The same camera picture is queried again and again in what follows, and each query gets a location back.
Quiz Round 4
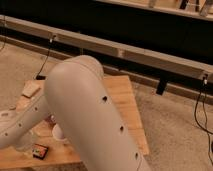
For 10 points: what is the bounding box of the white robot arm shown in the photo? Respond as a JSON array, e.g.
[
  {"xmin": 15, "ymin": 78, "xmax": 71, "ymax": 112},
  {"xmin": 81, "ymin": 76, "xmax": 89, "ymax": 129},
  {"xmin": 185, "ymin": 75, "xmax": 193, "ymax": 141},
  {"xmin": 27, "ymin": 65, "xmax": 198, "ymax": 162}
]
[{"xmin": 0, "ymin": 55, "xmax": 151, "ymax": 171}]

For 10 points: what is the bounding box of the white sponge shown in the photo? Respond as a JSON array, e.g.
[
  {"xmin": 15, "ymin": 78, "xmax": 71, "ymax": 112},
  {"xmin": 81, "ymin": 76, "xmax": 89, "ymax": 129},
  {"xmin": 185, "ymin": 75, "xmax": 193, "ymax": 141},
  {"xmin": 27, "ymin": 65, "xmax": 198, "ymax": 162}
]
[{"xmin": 22, "ymin": 83, "xmax": 40, "ymax": 98}]

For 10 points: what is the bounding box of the white paper cup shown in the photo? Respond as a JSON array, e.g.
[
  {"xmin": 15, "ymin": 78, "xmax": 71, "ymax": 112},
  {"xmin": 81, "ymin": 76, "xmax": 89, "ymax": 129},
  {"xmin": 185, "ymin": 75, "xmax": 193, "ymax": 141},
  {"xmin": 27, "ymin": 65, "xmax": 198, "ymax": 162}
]
[{"xmin": 52, "ymin": 124, "xmax": 67, "ymax": 144}]

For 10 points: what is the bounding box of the wooden table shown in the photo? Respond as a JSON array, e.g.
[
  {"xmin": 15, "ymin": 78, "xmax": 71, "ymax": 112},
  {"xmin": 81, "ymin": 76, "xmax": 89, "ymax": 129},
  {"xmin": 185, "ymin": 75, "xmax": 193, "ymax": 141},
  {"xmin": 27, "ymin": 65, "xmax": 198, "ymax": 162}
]
[{"xmin": 0, "ymin": 76, "xmax": 149, "ymax": 170}]

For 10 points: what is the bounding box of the long wooden baseboard rail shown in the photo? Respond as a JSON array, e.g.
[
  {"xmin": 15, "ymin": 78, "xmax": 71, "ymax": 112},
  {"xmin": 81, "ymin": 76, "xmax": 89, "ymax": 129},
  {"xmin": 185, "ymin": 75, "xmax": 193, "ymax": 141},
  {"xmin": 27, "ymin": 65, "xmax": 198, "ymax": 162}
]
[{"xmin": 0, "ymin": 14, "xmax": 213, "ymax": 82}]

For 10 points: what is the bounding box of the black rail bracket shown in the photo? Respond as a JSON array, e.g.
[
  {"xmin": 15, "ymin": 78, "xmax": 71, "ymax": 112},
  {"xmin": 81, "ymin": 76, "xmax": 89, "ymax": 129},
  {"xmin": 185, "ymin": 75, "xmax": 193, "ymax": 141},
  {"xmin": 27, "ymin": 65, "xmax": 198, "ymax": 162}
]
[{"xmin": 156, "ymin": 78, "xmax": 168, "ymax": 95}]

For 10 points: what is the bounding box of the black cable left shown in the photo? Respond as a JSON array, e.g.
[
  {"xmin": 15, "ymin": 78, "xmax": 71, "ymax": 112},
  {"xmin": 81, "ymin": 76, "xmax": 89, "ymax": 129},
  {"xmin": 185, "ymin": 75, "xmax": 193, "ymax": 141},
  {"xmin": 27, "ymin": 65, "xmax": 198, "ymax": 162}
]
[{"xmin": 35, "ymin": 34, "xmax": 57, "ymax": 81}]

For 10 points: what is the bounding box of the black cable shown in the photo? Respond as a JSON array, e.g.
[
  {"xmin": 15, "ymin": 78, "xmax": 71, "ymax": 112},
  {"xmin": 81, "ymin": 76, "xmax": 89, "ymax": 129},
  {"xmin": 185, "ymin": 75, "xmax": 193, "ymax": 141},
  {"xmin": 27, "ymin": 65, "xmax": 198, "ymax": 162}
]
[
  {"xmin": 194, "ymin": 73, "xmax": 213, "ymax": 161},
  {"xmin": 35, "ymin": 34, "xmax": 57, "ymax": 81}
]

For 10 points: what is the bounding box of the black cable right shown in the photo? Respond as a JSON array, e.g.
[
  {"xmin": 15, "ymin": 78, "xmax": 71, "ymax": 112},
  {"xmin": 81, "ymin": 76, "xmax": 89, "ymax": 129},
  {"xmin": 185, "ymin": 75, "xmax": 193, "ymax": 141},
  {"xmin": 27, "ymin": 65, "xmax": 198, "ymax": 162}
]
[{"xmin": 194, "ymin": 73, "xmax": 213, "ymax": 161}]

